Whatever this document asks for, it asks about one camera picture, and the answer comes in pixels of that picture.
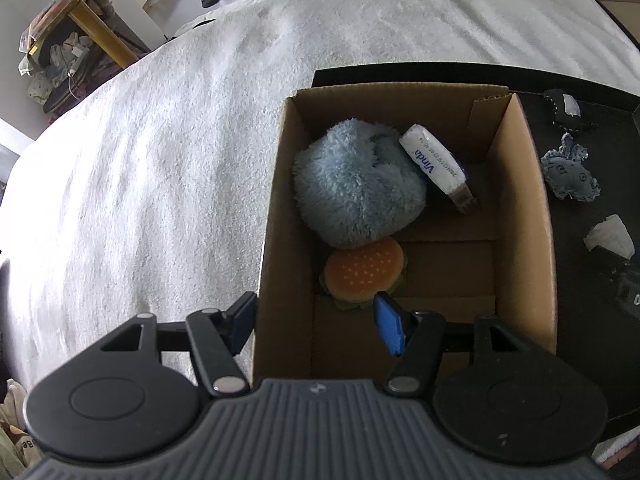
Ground black tray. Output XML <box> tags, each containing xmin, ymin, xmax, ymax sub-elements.
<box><xmin>311</xmin><ymin>62</ymin><xmax>640</xmax><ymax>431</ymax></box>

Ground beige bag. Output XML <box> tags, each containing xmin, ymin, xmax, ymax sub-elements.
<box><xmin>0</xmin><ymin>380</ymin><xmax>32</xmax><ymax>480</ymax></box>

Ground crumpled white tissue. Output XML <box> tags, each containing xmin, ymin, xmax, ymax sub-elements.
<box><xmin>584</xmin><ymin>214</ymin><xmax>635</xmax><ymax>260</ymax></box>

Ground dark toy with white patch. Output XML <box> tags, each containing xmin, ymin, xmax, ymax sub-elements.
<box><xmin>542</xmin><ymin>88</ymin><xmax>598</xmax><ymax>133</ymax></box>

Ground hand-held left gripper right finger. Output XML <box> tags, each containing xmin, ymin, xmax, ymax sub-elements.
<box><xmin>372</xmin><ymin>291</ymin><xmax>543</xmax><ymax>396</ymax></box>

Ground brown cardboard box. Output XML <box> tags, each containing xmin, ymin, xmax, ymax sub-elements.
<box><xmin>252</xmin><ymin>82</ymin><xmax>558</xmax><ymax>391</ymax></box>

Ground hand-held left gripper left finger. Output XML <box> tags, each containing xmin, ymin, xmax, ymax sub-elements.
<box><xmin>100</xmin><ymin>291</ymin><xmax>258</xmax><ymax>396</ymax></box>

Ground clutter pile under table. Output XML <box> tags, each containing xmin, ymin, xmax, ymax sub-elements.
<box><xmin>19</xmin><ymin>30</ymin><xmax>121</xmax><ymax>116</ymax></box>

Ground round table with yellow leg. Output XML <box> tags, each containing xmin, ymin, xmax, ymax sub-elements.
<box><xmin>27</xmin><ymin>0</ymin><xmax>151</xmax><ymax>68</ymax></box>

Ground printed tissue packet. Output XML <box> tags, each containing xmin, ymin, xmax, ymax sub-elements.
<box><xmin>398</xmin><ymin>123</ymin><xmax>476</xmax><ymax>216</ymax></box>

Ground blue fluffy plush toy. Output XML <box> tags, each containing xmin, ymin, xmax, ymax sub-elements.
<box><xmin>292</xmin><ymin>119</ymin><xmax>428</xmax><ymax>250</ymax></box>

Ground hamburger toy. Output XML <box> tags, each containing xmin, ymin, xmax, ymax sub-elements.
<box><xmin>320</xmin><ymin>236</ymin><xmax>407</xmax><ymax>311</ymax></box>

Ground denim fish toy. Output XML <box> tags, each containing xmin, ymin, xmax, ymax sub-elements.
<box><xmin>540</xmin><ymin>132</ymin><xmax>601</xmax><ymax>203</ymax></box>

